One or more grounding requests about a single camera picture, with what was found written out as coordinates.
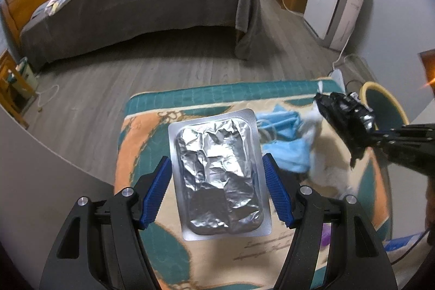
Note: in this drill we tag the teal bin with yellow rim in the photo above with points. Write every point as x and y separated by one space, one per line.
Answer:
384 103

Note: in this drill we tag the bed with grey blanket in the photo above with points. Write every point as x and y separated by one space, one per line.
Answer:
136 4

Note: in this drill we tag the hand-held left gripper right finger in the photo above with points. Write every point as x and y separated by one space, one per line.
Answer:
277 191

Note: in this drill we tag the white air purifier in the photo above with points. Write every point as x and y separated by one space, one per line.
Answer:
326 4

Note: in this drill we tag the white tissue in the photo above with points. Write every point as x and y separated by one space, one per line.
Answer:
317 157

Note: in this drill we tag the patterned teal and orange cushion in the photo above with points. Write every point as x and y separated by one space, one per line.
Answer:
149 127

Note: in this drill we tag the small wooden table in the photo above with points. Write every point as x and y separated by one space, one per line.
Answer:
13 89

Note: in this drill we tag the black shipping bag with label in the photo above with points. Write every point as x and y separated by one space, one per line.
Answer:
343 120

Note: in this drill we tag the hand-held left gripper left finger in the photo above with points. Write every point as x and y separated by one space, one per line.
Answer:
156 195

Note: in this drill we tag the brown wooden panel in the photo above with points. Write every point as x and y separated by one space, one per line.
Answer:
426 62

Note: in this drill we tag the blue face mask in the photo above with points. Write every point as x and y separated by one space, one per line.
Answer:
285 120
292 154

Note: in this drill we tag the white power strip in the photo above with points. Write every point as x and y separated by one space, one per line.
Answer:
336 77

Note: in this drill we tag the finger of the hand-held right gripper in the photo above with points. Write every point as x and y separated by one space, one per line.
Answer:
407 131
414 154

